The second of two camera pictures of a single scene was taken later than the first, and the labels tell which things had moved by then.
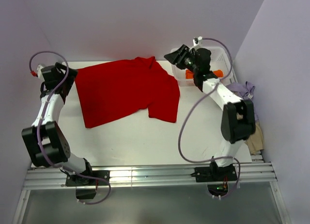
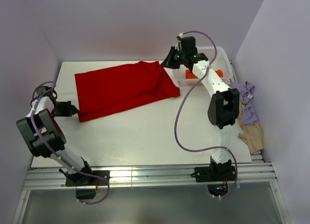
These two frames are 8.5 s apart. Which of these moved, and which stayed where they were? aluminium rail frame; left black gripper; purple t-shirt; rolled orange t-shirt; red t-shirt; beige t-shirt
Moved: red t-shirt; left black gripper
Stayed: aluminium rail frame; beige t-shirt; rolled orange t-shirt; purple t-shirt
